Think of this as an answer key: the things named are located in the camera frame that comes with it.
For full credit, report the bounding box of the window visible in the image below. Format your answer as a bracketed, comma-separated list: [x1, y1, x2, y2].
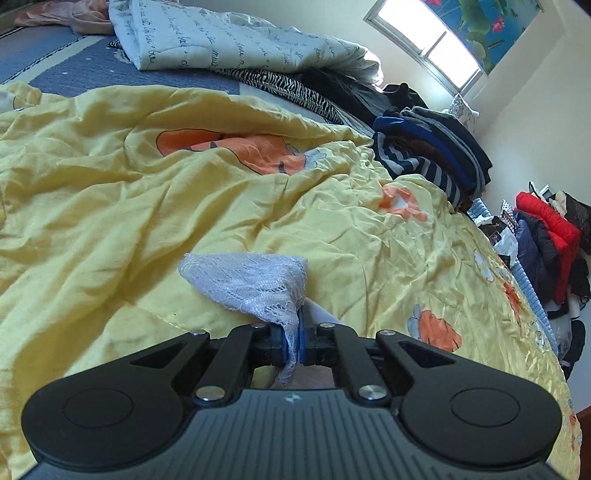
[364, 0, 484, 94]

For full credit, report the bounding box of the floral pillow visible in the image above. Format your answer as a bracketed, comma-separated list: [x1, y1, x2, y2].
[447, 92, 482, 126]

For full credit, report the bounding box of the pink cloth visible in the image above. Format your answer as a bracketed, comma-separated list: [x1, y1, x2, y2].
[13, 0, 115, 36]

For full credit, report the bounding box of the black cloth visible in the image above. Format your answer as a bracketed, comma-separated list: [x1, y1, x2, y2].
[299, 68, 431, 121]

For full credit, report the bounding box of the white script-print quilt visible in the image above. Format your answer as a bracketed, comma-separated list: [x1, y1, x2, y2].
[108, 0, 385, 87]

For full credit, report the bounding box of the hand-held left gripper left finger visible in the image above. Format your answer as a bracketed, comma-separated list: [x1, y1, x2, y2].
[130, 318, 298, 403]

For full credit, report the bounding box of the blue knit blanket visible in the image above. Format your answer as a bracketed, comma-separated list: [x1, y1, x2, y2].
[466, 198, 560, 354]

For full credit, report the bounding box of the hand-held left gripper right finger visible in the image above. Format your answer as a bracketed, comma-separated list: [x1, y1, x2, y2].
[299, 308, 457, 403]

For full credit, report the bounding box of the navy padded jacket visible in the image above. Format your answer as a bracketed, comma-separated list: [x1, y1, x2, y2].
[512, 210, 560, 291]

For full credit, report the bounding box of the yellow printed blanket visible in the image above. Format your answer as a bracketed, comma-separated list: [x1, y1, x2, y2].
[0, 83, 583, 480]

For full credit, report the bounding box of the stack of folded dark clothes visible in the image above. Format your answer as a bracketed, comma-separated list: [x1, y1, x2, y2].
[372, 106, 494, 212]

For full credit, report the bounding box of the red jacket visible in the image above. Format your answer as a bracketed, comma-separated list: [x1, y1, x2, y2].
[514, 191, 583, 302]

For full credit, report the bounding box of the blue bed sheet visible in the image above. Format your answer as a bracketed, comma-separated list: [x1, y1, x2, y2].
[0, 22, 243, 99]

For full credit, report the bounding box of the flower print window blind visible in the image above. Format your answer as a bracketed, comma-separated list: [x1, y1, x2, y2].
[424, 0, 542, 75]

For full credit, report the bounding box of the white plastic bag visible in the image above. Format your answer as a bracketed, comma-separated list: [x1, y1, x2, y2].
[493, 225, 523, 260]

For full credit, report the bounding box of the zebra striped cloth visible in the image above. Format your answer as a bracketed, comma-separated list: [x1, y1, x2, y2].
[217, 67, 376, 137]

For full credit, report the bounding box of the lavender shirt with lace sleeves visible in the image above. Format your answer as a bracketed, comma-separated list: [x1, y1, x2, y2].
[178, 251, 343, 387]

